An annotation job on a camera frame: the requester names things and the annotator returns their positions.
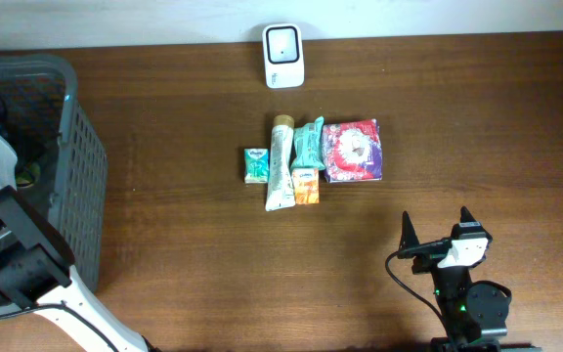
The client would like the white cream tube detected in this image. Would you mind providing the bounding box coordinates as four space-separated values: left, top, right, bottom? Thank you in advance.
265 114 295 211

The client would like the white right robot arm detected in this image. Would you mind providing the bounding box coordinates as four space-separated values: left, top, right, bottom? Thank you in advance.
385 207 512 351

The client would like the grey plastic basket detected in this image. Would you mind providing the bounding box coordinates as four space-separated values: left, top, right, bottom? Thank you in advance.
0 54 108 290

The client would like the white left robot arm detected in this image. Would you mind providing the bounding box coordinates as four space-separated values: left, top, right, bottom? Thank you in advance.
0 98 154 352

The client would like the red purple tissue pack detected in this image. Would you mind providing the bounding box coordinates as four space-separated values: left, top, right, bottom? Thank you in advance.
322 119 383 183

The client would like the mint green wipes packet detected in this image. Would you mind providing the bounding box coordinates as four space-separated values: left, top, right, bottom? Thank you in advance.
290 116 325 170

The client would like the orange tissue pocket pack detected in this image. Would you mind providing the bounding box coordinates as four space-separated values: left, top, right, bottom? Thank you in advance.
292 168 320 205

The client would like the green lid jar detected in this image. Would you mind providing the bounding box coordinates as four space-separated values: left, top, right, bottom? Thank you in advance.
15 162 41 189

